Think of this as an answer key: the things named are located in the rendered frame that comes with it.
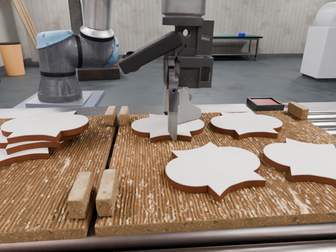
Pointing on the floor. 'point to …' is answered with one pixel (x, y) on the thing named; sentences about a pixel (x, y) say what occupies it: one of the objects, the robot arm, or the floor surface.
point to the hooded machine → (321, 46)
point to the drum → (12, 58)
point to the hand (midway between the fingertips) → (167, 126)
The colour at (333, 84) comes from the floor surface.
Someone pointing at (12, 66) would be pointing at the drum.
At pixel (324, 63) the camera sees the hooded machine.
